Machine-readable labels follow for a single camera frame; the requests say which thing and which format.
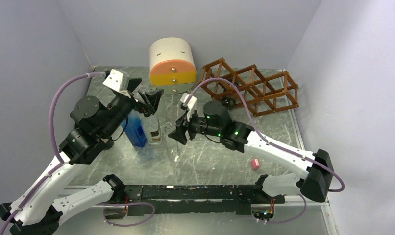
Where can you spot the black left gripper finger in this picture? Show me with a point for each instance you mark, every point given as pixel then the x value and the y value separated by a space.
pixel 152 100
pixel 132 84

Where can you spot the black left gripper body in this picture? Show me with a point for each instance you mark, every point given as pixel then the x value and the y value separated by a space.
pixel 140 106

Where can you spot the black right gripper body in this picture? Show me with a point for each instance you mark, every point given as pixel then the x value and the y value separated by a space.
pixel 196 125

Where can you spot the clear glass bottle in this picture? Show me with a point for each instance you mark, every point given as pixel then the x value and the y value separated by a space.
pixel 171 144

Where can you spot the dark labelled wine bottle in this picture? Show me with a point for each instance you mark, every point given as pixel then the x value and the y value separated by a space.
pixel 228 102

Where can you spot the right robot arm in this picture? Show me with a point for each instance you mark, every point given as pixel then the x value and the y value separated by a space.
pixel 311 173

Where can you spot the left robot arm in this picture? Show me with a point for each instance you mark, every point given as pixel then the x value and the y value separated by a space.
pixel 40 210

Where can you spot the blue square glass bottle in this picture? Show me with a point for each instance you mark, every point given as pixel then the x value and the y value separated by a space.
pixel 133 129

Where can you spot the clear labelled liquor bottle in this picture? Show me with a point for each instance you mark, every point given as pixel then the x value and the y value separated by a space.
pixel 153 130

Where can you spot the brown wooden wine rack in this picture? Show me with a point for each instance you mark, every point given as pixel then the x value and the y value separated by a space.
pixel 262 94

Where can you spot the cream orange drawer cabinet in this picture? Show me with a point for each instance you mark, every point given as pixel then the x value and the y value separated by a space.
pixel 171 65

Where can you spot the pink eraser block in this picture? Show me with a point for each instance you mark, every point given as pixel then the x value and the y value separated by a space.
pixel 255 164

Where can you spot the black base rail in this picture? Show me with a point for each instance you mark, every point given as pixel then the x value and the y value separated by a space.
pixel 197 198

